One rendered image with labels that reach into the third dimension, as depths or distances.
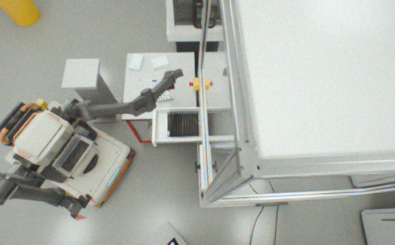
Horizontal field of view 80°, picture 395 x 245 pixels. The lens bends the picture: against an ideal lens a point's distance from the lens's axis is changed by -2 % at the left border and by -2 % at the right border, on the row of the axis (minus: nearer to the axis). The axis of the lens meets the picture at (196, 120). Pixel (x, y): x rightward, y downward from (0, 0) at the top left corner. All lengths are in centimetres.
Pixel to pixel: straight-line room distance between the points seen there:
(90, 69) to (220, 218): 181
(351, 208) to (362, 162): 236
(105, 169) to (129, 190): 37
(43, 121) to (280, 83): 112
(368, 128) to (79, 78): 200
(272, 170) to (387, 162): 26
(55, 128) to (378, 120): 131
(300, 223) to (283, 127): 217
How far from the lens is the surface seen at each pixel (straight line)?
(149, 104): 123
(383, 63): 83
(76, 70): 227
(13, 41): 394
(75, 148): 164
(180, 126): 168
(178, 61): 212
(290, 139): 59
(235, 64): 62
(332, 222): 286
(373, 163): 64
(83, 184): 240
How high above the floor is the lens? 248
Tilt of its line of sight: 68 degrees down
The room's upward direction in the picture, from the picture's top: 5 degrees clockwise
